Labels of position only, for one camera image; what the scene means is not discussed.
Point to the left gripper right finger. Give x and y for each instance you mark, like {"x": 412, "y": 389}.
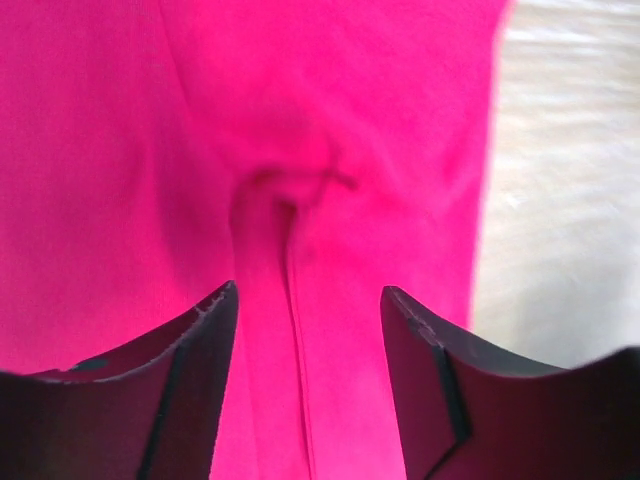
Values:
{"x": 469, "y": 409}

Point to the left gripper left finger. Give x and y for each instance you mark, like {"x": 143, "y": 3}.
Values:
{"x": 148, "y": 409}

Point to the red t shirt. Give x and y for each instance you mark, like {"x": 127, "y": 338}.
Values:
{"x": 312, "y": 151}

